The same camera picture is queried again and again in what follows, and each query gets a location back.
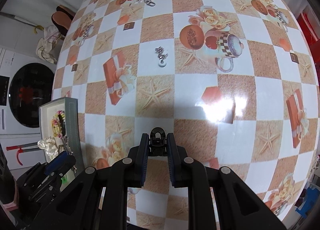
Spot small black claw clip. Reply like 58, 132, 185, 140
148, 127, 167, 157

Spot blue plastic object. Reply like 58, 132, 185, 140
295, 187, 319, 219

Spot grey white jewelry box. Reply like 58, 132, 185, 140
39, 97, 84, 180

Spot white washing machine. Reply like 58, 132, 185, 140
0, 47, 57, 171

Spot cream cloth bag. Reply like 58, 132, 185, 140
36, 25, 62, 64

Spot colourful beaded bracelet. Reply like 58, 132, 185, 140
51, 110, 66, 139

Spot red plastic stool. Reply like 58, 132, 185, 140
297, 12, 319, 62

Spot checkered printed tablecloth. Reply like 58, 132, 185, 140
53, 0, 319, 220

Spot black orange slippers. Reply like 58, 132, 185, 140
52, 5, 75, 37

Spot cream polka dot scrunchie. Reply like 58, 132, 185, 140
37, 137, 59, 161

